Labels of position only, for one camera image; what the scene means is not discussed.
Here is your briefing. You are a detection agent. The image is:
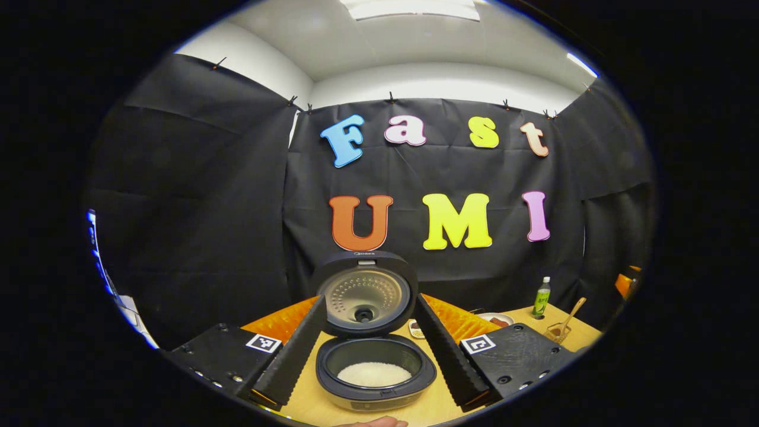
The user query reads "dark grey rice cooker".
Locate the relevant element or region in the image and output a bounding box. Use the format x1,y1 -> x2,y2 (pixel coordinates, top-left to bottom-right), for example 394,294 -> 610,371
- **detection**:
312,250 -> 438,413

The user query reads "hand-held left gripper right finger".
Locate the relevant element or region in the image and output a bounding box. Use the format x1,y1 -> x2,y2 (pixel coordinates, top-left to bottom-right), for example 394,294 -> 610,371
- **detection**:
413,293 -> 579,413

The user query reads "white side desk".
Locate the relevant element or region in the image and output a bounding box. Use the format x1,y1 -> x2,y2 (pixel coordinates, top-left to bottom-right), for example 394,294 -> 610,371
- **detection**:
116,295 -> 160,350

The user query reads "orange object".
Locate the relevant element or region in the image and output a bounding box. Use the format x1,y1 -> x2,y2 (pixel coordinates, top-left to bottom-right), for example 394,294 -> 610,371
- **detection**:
615,266 -> 643,300

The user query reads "green tea bottle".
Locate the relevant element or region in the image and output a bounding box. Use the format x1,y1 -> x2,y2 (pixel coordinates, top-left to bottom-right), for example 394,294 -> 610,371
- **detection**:
531,276 -> 551,320

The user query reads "computer monitor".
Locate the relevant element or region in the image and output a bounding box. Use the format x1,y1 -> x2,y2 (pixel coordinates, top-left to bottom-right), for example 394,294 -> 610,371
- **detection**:
87,209 -> 116,297

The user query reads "large ceiling light panel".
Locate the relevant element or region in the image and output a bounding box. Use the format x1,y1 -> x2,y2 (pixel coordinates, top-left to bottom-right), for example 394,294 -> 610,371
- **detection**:
339,0 -> 481,22

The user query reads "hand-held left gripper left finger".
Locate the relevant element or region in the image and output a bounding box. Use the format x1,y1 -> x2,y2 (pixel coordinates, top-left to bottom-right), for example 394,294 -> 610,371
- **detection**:
163,295 -> 328,411

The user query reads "white rice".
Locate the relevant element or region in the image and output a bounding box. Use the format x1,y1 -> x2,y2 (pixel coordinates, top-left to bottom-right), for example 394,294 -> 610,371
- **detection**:
337,362 -> 413,388

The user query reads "black backdrop cloth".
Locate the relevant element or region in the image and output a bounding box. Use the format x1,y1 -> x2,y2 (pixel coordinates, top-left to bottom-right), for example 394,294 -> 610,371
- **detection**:
83,53 -> 656,350

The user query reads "wooden spoon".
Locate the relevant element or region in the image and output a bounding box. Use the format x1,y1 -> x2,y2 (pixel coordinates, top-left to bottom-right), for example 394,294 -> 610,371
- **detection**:
557,297 -> 588,340

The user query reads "small ceiling light panel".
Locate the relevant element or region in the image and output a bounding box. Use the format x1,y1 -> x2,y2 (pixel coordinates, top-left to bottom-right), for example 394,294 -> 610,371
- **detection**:
566,52 -> 598,78

